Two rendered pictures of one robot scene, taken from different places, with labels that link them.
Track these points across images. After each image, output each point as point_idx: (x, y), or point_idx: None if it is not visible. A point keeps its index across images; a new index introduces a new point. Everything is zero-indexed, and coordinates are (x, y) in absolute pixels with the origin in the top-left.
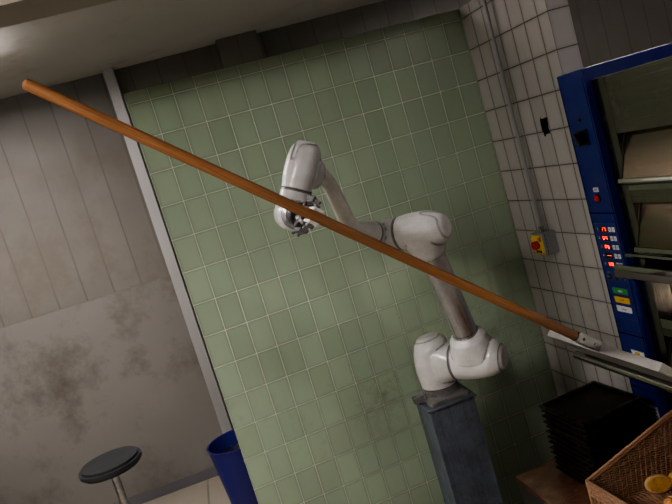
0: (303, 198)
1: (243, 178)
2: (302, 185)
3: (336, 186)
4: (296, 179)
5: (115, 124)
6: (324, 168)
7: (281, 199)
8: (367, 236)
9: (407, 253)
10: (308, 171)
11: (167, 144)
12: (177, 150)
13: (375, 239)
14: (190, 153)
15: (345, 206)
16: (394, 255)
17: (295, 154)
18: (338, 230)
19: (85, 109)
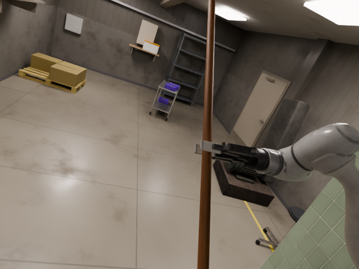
0: (289, 161)
1: (208, 86)
2: (297, 152)
3: (354, 199)
4: (298, 144)
5: (208, 16)
6: (337, 165)
7: (204, 117)
8: (203, 201)
9: (204, 255)
10: (310, 148)
11: (209, 39)
12: (208, 46)
13: (203, 211)
14: (210, 52)
15: (353, 224)
16: (198, 239)
17: (321, 128)
18: (201, 172)
19: (209, 2)
